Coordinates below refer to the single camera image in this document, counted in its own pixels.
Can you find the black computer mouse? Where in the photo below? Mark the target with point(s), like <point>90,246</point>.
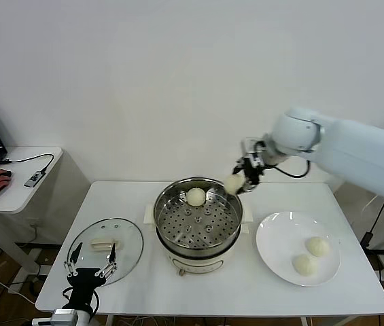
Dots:
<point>6,174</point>

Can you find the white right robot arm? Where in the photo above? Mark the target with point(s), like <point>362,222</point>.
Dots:
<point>365,153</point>

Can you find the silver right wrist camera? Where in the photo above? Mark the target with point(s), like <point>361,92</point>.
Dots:
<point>246,144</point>

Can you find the steel steamer pot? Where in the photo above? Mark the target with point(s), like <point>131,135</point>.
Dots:
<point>198,263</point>

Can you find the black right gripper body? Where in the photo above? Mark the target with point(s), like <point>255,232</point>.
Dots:
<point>254,171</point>

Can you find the white side table with hub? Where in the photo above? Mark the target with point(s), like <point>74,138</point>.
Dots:
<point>25,200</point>

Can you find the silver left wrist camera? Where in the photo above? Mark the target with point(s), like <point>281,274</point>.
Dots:
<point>63,315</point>

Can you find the white round plate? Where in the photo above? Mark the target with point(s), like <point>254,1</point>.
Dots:
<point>280,237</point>

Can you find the perforated steel steamer basket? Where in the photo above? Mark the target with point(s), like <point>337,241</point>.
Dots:
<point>219,234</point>

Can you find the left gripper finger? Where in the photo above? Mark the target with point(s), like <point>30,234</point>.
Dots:
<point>76,253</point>
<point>112,254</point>

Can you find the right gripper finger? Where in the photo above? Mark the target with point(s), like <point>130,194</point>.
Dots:
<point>240,165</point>
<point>248,187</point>

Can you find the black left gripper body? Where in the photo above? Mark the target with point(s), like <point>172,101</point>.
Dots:
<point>83,280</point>

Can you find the grey USB hub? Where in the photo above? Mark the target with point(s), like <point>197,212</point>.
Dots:
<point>33,180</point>

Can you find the white steamed baozi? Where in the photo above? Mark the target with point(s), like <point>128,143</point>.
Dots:
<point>234,184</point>
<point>196,197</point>
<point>305,265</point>
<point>317,246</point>

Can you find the white wall socket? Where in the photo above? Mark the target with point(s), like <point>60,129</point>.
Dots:
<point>35,224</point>

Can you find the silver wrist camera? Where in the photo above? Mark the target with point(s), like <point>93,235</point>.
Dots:
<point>63,315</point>
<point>246,144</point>

